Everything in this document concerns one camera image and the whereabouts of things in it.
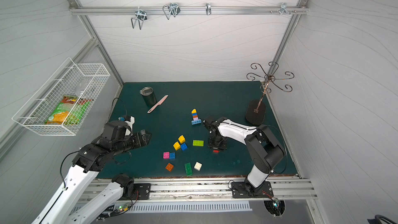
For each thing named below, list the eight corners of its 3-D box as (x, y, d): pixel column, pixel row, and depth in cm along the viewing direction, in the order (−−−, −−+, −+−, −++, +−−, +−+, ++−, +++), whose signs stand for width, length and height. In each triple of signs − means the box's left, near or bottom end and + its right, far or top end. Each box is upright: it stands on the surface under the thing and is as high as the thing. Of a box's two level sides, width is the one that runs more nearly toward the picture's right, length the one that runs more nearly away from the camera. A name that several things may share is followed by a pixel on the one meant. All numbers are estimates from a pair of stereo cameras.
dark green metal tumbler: (148, 107, 107) (144, 96, 98) (144, 100, 111) (139, 89, 103) (158, 102, 110) (154, 91, 101) (154, 95, 114) (150, 84, 105)
